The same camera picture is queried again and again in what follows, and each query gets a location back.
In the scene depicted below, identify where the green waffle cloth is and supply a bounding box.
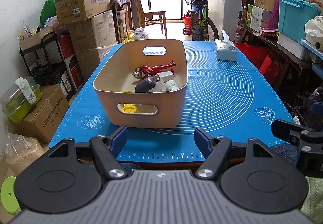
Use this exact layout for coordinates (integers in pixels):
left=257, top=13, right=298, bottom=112
left=300, top=176, right=323, bottom=223

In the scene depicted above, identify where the light blue lid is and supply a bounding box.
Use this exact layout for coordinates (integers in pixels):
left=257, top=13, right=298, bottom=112
left=300, top=39, right=323, bottom=63

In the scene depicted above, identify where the green bag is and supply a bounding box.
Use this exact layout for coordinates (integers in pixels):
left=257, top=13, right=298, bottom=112
left=40, top=0, right=57, bottom=22

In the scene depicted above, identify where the white cloth bundle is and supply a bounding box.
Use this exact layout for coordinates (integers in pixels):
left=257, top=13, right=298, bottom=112
left=304, top=15, right=323, bottom=43

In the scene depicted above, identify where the red paper bag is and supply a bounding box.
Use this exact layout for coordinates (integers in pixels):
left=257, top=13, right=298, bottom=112
left=235, top=42, right=282, bottom=86

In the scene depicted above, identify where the shallow cardboard box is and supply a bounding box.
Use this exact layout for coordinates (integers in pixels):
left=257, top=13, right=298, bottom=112
left=19, top=26, right=55, bottom=51

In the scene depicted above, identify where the black remote control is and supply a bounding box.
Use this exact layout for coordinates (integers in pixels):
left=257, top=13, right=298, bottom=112
left=135, top=75, right=158, bottom=94

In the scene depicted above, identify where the black plastic bag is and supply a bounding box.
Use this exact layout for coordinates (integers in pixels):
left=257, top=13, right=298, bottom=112
left=290, top=88, right=323, bottom=124

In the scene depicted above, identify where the black green bicycle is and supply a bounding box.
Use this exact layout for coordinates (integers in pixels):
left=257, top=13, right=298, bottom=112
left=173, top=0, right=220, bottom=42

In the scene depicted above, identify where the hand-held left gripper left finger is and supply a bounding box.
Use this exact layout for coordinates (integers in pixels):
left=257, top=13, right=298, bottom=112
left=48, top=126, right=128, bottom=181

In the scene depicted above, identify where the green plastic stool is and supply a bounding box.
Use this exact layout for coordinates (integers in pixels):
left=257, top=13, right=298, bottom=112
left=0, top=176, right=22, bottom=216

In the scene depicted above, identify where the small white plastic bag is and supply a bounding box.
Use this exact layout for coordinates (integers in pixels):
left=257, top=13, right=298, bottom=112
left=133, top=27, right=149, bottom=40

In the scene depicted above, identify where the yellow toy launcher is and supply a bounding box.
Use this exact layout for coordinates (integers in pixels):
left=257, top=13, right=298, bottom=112
left=121, top=90, right=141, bottom=114

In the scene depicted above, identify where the yellow jug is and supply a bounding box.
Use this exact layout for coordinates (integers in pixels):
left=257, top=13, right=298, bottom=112
left=121, top=31, right=136, bottom=43

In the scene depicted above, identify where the large taped cardboard box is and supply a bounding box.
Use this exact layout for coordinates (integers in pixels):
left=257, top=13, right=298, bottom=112
left=68, top=9, right=118, bottom=80

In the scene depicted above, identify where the black metal rack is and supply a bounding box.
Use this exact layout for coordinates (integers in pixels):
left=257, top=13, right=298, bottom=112
left=20, top=31, right=76, bottom=98

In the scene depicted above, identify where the brown printed cardboard box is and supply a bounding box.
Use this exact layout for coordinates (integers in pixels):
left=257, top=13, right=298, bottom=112
left=7, top=85, right=70, bottom=144

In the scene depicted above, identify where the clear bag of grain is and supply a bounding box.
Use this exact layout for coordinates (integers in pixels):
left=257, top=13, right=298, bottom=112
left=5, top=133, right=46, bottom=176

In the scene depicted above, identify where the green white carton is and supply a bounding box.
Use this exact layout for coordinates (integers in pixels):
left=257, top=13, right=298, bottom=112
left=246, top=4, right=272, bottom=33

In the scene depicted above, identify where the white charger plug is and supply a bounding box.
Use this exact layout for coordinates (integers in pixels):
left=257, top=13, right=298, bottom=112
left=158, top=70, right=175, bottom=82

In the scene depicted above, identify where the white chest freezer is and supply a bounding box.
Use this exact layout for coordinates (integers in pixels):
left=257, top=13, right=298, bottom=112
left=208, top=0, right=245, bottom=43

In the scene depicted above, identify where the white pill bottle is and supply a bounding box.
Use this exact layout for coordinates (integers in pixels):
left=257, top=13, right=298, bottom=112
left=165, top=80, right=178, bottom=92

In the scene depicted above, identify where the patterned tissue box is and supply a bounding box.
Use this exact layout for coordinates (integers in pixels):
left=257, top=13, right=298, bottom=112
left=214, top=30, right=238, bottom=62

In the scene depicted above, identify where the blue silicone baking mat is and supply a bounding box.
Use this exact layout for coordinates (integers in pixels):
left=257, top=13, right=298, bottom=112
left=48, top=41, right=295, bottom=164

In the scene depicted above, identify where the teal storage box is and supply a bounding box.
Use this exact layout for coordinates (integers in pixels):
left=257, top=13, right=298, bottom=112
left=277, top=0, right=322, bottom=44

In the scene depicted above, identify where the wooden chair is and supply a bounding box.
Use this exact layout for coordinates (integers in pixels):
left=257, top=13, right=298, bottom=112
left=133, top=0, right=168, bottom=39

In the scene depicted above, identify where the white foam box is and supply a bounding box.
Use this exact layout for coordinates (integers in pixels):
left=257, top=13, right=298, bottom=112
left=277, top=33, right=310, bottom=60

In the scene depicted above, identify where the green plastic lidded container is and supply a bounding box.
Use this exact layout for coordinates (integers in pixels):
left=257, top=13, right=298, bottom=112
left=0, top=77, right=42, bottom=124

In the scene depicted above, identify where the beige plastic storage bin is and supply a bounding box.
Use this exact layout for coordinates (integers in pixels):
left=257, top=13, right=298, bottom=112
left=92, top=39, right=189, bottom=129

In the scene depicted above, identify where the stack of red buckets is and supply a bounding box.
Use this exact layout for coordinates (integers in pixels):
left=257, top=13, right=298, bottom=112
left=183, top=10, right=194, bottom=36

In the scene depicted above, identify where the white patterned cloth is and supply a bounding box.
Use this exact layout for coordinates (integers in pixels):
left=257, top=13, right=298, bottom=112
left=15, top=77, right=37, bottom=105

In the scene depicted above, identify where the red black appliance box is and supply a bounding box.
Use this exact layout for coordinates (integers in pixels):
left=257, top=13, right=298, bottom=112
left=59, top=34, right=84, bottom=92

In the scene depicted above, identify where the dark wooden side table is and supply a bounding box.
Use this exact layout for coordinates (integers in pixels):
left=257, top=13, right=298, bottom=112
left=237, top=22, right=314, bottom=93

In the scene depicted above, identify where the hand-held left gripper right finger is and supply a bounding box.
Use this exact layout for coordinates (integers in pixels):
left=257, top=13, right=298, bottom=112
left=194, top=127, right=275, bottom=179

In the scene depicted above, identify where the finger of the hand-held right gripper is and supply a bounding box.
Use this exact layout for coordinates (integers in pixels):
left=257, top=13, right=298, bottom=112
left=311, top=102, right=323, bottom=124
left=272, top=119, right=323, bottom=176

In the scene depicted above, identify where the person's denim leg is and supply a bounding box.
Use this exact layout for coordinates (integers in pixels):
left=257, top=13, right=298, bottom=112
left=271, top=144, right=301, bottom=161

